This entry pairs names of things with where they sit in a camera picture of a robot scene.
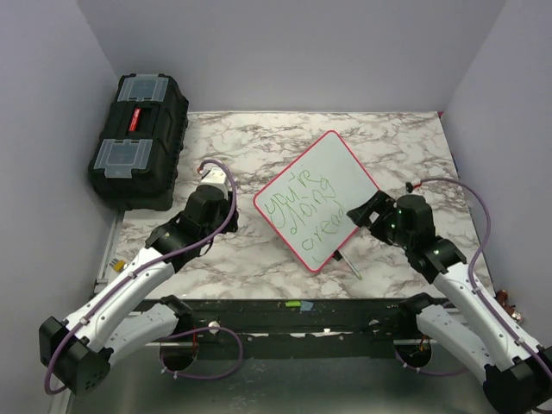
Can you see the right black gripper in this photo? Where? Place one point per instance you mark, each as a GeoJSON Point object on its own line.
{"type": "Point", "coordinates": [384, 204]}

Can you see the pink-framed whiteboard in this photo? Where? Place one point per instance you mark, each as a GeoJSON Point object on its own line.
{"type": "Point", "coordinates": [307, 203]}

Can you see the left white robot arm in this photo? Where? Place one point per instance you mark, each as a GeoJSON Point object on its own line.
{"type": "Point", "coordinates": [208, 213]}

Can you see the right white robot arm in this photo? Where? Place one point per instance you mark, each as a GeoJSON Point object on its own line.
{"type": "Point", "coordinates": [512, 366]}

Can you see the blue tape piece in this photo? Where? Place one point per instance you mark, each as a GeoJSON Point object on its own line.
{"type": "Point", "coordinates": [306, 305]}

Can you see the black plastic toolbox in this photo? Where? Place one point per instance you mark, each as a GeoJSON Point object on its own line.
{"type": "Point", "coordinates": [135, 164]}

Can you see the small yellow metal clip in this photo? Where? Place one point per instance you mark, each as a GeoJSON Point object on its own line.
{"type": "Point", "coordinates": [118, 265]}

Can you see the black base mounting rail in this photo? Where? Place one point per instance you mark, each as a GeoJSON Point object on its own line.
{"type": "Point", "coordinates": [265, 329]}

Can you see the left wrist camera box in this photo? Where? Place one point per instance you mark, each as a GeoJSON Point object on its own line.
{"type": "Point", "coordinates": [217, 178]}

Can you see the right cable metal connector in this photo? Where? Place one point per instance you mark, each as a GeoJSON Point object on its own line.
{"type": "Point", "coordinates": [502, 297]}

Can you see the aluminium extrusion frame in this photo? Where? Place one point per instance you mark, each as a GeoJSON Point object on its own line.
{"type": "Point", "coordinates": [86, 302]}

